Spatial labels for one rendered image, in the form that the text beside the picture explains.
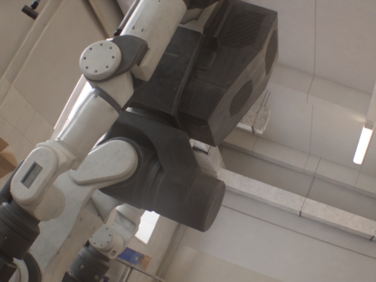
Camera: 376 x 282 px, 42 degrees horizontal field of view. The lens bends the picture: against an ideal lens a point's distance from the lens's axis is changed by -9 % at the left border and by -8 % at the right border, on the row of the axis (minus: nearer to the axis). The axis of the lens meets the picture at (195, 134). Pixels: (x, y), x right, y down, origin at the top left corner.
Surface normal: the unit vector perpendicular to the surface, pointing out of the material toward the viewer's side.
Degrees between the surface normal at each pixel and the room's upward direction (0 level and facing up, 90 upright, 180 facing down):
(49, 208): 101
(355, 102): 90
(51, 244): 90
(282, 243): 90
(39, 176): 90
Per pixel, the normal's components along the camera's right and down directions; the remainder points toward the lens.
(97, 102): 0.06, -0.24
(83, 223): 0.82, 0.48
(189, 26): -0.40, 0.47
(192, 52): -0.21, -0.20
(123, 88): 0.61, 0.21
